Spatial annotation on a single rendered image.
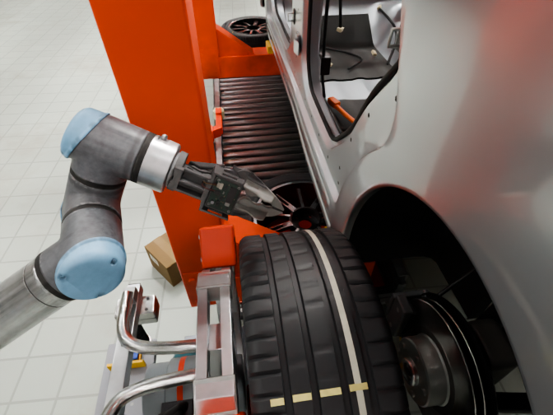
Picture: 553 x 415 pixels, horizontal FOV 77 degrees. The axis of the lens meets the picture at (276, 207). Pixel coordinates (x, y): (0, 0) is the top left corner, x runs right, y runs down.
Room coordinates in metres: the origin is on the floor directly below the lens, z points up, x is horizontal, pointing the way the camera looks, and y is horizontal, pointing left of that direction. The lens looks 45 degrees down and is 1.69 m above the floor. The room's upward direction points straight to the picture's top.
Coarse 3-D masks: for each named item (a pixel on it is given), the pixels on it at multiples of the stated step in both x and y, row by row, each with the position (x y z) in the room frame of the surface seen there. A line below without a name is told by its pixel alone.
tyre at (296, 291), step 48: (240, 240) 0.51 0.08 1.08; (288, 240) 0.47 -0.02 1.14; (336, 240) 0.46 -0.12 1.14; (288, 288) 0.33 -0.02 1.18; (288, 336) 0.24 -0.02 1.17; (336, 336) 0.25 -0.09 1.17; (384, 336) 0.25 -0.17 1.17; (288, 384) 0.18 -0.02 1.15; (336, 384) 0.18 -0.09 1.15; (384, 384) 0.18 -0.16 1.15
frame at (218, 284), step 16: (208, 272) 0.41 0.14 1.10; (224, 272) 0.41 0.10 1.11; (208, 288) 0.36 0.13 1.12; (224, 288) 0.36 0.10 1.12; (208, 304) 0.34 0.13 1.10; (224, 304) 0.33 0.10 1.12; (208, 320) 0.31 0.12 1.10; (224, 320) 0.30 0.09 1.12; (208, 336) 0.28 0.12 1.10; (224, 336) 0.27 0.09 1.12; (240, 336) 0.46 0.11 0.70; (208, 352) 0.25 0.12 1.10; (224, 352) 0.24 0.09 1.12; (240, 352) 0.43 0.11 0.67; (208, 368) 0.22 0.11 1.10; (224, 368) 0.22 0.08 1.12; (208, 384) 0.19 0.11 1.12; (224, 384) 0.19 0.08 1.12; (208, 400) 0.17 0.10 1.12; (224, 400) 0.17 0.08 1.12
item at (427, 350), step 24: (432, 312) 0.39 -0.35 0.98; (408, 336) 0.38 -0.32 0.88; (432, 336) 0.36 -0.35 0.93; (456, 336) 0.32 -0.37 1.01; (432, 360) 0.31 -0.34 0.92; (456, 360) 0.29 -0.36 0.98; (432, 384) 0.26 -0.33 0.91; (456, 384) 0.26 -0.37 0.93; (480, 384) 0.24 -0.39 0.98; (432, 408) 0.25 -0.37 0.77; (456, 408) 0.22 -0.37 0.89; (480, 408) 0.21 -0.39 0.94
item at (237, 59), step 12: (216, 24) 2.73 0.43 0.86; (228, 36) 2.64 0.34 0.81; (228, 48) 2.62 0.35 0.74; (240, 48) 2.63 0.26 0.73; (252, 48) 2.76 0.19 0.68; (264, 48) 2.77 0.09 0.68; (228, 60) 2.60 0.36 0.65; (240, 60) 2.61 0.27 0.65; (252, 60) 2.63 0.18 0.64; (264, 60) 2.64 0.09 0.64; (228, 72) 2.60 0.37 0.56; (240, 72) 2.61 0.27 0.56; (252, 72) 2.63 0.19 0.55; (264, 72) 2.64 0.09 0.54; (276, 72) 2.65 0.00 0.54
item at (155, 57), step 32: (96, 0) 0.66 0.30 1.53; (128, 0) 0.67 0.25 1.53; (160, 0) 0.68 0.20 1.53; (128, 32) 0.67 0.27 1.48; (160, 32) 0.67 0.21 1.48; (192, 32) 0.72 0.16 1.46; (128, 64) 0.66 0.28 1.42; (160, 64) 0.67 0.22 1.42; (192, 64) 0.68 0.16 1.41; (128, 96) 0.66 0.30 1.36; (160, 96) 0.67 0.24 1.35; (192, 96) 0.68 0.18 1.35; (160, 128) 0.67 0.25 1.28; (192, 128) 0.68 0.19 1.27; (192, 160) 0.68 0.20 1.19; (192, 224) 0.67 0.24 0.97; (192, 256) 0.67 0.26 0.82; (192, 288) 0.66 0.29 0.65
